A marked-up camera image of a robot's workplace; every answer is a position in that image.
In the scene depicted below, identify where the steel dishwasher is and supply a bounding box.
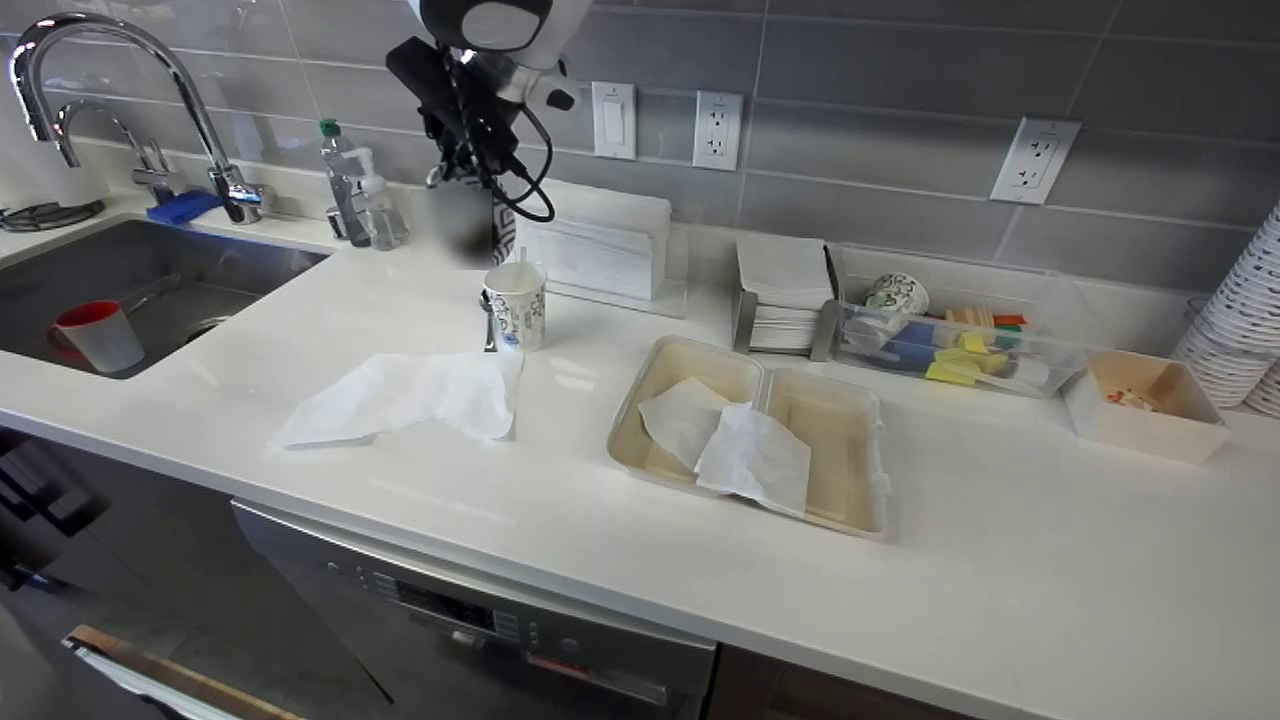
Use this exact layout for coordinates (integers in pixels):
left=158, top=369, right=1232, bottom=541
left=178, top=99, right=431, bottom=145
left=226, top=496, right=725, bottom=720

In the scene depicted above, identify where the small clear bottle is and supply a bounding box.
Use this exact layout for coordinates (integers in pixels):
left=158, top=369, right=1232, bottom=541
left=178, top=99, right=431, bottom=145
left=364, top=173, right=414, bottom=254

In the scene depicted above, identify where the small glass cup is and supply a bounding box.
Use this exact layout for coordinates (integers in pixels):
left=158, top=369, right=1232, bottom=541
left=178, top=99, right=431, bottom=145
left=480, top=254, right=553, bottom=354

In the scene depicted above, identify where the small cardboard box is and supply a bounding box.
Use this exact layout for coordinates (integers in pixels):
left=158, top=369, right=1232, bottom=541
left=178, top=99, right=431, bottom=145
left=1060, top=346, right=1237, bottom=466

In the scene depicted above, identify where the dark stir stick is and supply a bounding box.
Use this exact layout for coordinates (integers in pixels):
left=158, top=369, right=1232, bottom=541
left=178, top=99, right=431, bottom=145
left=475, top=287, right=504, bottom=360

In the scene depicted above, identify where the clear condiment organizer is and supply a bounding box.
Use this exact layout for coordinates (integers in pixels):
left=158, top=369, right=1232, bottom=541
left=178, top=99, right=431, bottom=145
left=837, top=269, right=1091, bottom=405

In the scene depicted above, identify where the white paper napkin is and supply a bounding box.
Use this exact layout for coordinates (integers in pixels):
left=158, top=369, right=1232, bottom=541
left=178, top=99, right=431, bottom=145
left=274, top=345, right=526, bottom=457

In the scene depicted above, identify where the steel kitchen sink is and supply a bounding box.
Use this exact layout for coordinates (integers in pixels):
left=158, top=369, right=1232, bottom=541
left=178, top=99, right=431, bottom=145
left=0, top=214, right=331, bottom=384

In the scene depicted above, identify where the clear box of white napkins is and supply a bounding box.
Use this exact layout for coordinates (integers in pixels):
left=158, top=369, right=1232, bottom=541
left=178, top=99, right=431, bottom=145
left=509, top=173, right=678, bottom=311

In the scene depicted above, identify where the chrome faucet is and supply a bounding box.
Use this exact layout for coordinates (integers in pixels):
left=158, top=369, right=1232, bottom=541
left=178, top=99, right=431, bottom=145
left=4, top=11, right=273, bottom=227

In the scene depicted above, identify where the dark sink strainer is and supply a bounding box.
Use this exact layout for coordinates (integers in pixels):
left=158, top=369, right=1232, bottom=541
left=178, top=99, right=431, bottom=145
left=0, top=197, right=108, bottom=237

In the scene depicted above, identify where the small crumpled napkin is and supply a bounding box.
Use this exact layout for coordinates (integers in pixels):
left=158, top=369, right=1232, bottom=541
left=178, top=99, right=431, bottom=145
left=635, top=372, right=734, bottom=474

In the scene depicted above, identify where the blue white patterned paper plate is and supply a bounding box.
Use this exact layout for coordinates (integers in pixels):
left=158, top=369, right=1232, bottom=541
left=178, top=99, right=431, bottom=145
left=418, top=163, right=525, bottom=276

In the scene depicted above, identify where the white wall outlet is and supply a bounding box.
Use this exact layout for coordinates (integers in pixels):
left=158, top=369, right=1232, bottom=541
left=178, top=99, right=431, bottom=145
left=689, top=85, right=748, bottom=175
left=987, top=112, right=1085, bottom=207

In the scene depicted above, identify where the stack of patterned paper cups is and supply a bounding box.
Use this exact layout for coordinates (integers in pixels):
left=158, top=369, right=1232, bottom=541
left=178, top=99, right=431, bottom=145
left=1166, top=197, right=1280, bottom=420

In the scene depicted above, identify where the clear bottle with green cap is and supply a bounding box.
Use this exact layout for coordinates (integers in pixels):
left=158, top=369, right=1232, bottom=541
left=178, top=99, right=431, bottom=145
left=317, top=116, right=381, bottom=253

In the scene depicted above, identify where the red plastic cup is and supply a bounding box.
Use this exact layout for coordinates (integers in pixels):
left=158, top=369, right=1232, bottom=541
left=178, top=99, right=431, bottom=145
left=49, top=295, right=146, bottom=379

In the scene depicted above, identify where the metal napkin holder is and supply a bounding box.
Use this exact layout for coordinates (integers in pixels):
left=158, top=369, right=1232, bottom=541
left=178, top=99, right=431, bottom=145
left=726, top=233, right=848, bottom=360

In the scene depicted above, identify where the blue sponge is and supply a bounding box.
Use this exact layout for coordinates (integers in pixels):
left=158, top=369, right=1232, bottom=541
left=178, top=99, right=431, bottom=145
left=142, top=188, right=224, bottom=227

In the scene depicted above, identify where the beige serving tray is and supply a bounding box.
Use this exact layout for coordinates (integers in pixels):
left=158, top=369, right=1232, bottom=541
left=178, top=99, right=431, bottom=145
left=603, top=333, right=894, bottom=543

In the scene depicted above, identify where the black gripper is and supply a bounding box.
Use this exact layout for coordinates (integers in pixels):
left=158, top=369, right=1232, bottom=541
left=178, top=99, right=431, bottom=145
left=385, top=30, right=537, bottom=190

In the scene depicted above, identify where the large crumpled napkin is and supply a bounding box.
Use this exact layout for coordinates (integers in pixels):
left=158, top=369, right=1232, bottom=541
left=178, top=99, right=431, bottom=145
left=692, top=399, right=816, bottom=519

